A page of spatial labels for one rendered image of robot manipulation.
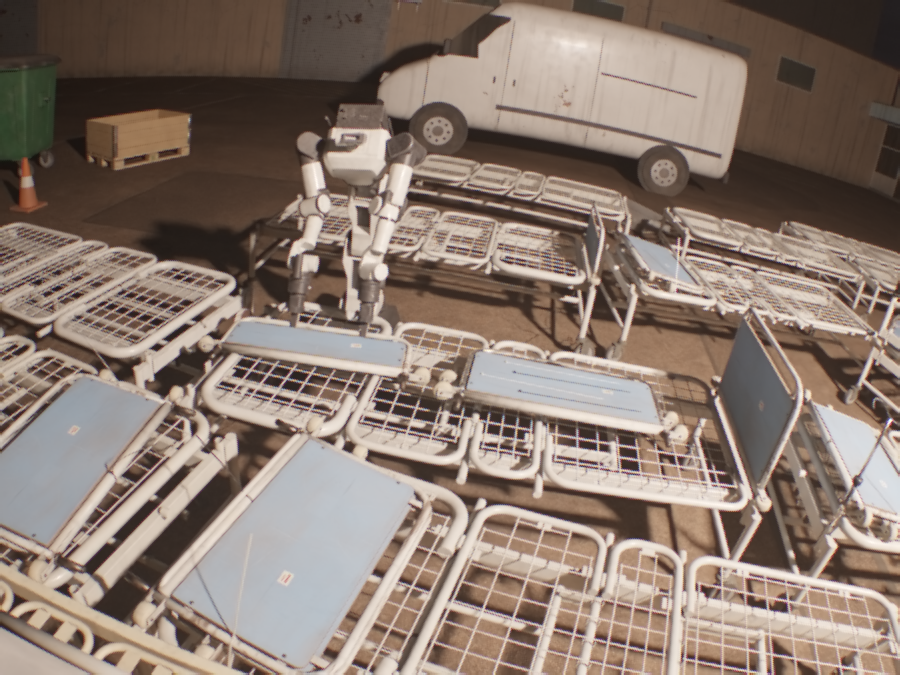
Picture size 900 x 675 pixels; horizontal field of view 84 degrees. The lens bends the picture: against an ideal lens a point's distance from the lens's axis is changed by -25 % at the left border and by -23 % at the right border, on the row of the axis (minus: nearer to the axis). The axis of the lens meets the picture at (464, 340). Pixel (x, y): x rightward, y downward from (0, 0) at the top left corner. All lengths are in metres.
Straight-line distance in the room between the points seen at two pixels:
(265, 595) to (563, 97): 8.38
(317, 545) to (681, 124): 8.70
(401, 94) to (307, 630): 8.33
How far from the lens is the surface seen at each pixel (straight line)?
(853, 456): 2.62
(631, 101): 9.35
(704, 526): 2.84
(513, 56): 9.08
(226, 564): 1.49
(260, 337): 2.47
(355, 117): 2.72
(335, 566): 1.52
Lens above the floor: 1.69
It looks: 27 degrees down
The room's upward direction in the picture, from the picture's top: 9 degrees clockwise
